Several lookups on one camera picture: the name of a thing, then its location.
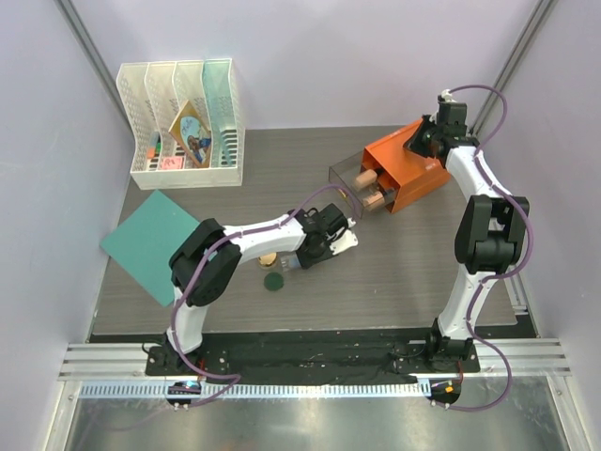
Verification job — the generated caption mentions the clear tube bottle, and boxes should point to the clear tube bottle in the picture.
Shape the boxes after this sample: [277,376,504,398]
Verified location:
[280,253,302,272]

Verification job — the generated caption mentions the clear drawer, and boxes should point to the clear drawer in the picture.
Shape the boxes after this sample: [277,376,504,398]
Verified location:
[328,152,398,218]

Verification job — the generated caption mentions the round BB cream bottle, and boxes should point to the round BB cream bottle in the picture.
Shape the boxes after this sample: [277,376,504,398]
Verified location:
[362,190,396,211]

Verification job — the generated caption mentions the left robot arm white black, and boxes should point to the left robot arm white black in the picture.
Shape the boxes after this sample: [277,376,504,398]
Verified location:
[166,204,358,375]

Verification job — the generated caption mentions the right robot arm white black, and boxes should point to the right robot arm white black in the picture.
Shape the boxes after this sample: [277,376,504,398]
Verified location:
[406,94,530,371]

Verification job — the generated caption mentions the orange drawer box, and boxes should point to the orange drawer box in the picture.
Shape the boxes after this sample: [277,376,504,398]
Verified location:
[362,119,451,213]

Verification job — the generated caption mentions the gold compact jar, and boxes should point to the gold compact jar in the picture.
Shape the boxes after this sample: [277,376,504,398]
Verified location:
[257,253,278,271]

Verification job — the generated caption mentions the dark green round lid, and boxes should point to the dark green round lid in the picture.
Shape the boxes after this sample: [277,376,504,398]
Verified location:
[263,272,285,291]

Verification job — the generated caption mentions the white mesh file organizer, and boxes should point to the white mesh file organizer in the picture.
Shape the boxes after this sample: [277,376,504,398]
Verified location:
[116,58,245,190]

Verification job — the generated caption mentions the pink sticky note pad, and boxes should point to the pink sticky note pad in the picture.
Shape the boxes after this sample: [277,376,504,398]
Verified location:
[161,156,185,171]

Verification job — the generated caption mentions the illustrated book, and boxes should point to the illustrated book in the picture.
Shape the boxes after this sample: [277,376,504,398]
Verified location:
[168,101,212,168]

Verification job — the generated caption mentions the teal cutting mat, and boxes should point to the teal cutting mat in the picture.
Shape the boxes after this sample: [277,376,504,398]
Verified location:
[100,190,199,307]

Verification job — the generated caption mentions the orange green markers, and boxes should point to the orange green markers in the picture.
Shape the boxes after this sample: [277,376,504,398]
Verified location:
[146,132,162,160]

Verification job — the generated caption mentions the teal folder in organizer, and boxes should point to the teal folder in organizer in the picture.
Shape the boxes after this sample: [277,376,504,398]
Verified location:
[202,59,239,167]

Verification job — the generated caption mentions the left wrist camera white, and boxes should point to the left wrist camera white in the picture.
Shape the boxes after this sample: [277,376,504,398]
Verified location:
[330,229,359,257]

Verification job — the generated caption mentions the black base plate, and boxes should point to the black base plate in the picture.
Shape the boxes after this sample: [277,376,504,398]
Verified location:
[146,328,481,383]

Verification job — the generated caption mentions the aluminium rail frame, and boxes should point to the aluminium rail frame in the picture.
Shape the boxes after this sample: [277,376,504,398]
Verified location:
[44,330,597,450]

